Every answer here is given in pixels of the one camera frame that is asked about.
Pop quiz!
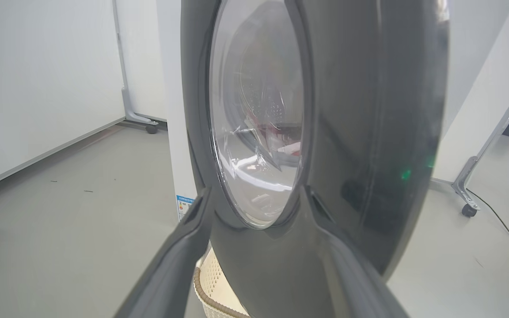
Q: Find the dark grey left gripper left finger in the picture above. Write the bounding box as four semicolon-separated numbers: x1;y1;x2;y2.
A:
114;188;213;318

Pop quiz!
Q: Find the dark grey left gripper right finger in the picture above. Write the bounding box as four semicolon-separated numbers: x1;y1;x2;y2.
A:
301;185;410;318

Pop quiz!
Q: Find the round grey washer door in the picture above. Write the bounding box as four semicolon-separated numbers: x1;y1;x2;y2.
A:
180;0;450;318

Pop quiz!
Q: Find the cream perforated laundry basket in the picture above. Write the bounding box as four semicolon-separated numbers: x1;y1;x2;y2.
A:
193;247;251;318

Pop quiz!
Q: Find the white front-load washing machine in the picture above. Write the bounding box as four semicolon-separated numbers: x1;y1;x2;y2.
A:
156;0;213;248

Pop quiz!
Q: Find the blue energy label sticker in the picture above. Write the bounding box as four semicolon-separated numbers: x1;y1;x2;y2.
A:
176;195;195;220

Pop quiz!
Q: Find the grey partition stand with caster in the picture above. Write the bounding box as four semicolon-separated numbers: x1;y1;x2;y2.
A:
112;0;160;134
451;62;509;218

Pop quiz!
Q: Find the thin black floor cable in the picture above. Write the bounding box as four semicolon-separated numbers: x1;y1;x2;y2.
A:
467;189;509;259

